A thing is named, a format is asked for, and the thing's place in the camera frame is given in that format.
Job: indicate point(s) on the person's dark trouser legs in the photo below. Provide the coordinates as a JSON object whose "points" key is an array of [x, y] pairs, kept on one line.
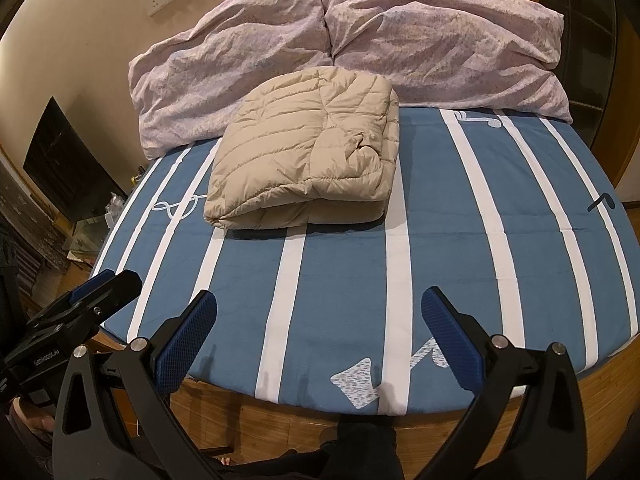
{"points": [[350, 455]]}

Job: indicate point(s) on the beige quilted puffer jacket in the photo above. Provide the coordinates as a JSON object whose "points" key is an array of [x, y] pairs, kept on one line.
{"points": [[300, 160]]}

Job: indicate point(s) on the floral pink duvet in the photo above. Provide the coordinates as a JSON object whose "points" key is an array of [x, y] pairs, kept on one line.
{"points": [[425, 35]]}

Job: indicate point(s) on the clear plastic packets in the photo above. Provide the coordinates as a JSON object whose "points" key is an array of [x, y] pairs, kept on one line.
{"points": [[115, 210]]}

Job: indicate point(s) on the glass side table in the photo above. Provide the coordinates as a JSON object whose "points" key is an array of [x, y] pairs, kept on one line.
{"points": [[87, 237]]}

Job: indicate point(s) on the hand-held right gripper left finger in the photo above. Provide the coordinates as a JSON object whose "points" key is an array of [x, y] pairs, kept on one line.
{"points": [[187, 332]]}

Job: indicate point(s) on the bed with blue striped sheet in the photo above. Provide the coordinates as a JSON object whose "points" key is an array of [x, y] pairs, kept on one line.
{"points": [[450, 260]]}

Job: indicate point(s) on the white wall socket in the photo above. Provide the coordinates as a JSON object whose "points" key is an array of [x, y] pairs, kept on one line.
{"points": [[154, 1]]}

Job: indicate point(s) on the person's left hand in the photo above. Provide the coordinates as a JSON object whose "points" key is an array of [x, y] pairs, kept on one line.
{"points": [[32, 422]]}

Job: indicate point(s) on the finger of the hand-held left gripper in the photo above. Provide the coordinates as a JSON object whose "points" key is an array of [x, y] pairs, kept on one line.
{"points": [[125, 287], [92, 286]]}

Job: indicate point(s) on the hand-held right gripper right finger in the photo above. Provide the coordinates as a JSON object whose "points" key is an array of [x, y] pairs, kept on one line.
{"points": [[452, 340]]}

